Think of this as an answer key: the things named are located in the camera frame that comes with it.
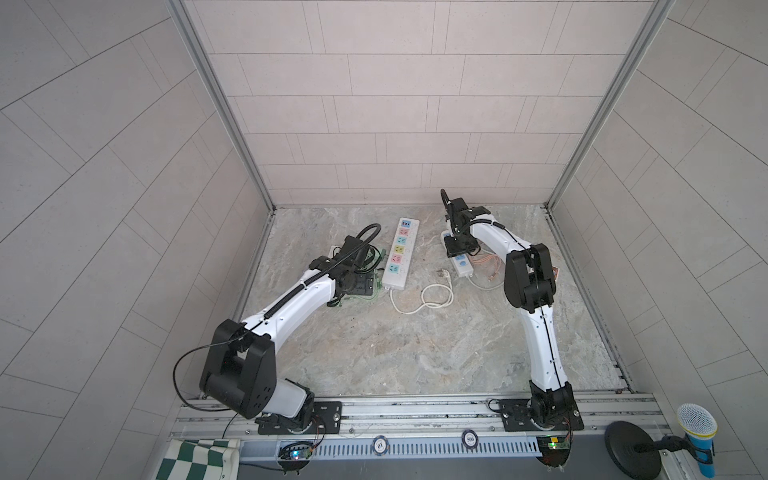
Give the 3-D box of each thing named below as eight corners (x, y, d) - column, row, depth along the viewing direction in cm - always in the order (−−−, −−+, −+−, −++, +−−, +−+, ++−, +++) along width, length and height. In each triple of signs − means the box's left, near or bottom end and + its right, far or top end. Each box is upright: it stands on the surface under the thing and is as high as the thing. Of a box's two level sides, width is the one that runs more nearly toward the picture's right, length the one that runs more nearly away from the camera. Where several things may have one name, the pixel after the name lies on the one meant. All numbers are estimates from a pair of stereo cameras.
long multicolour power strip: (381, 286, 96) (381, 281, 94) (400, 221, 114) (400, 216, 112) (404, 290, 95) (404, 286, 93) (419, 224, 113) (419, 219, 111)
